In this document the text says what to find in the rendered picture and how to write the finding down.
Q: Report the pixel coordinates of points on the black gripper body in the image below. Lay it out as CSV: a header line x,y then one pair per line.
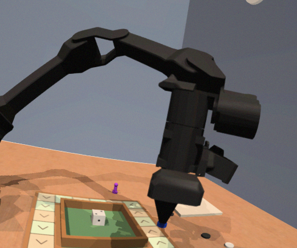
x,y
178,156

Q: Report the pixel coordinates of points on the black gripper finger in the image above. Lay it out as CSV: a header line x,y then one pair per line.
x,y
164,210

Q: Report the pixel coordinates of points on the purple pawn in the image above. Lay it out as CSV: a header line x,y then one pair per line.
x,y
115,188

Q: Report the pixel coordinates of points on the white die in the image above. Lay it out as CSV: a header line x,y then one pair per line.
x,y
98,217

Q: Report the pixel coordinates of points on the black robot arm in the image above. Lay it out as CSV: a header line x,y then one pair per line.
x,y
195,81

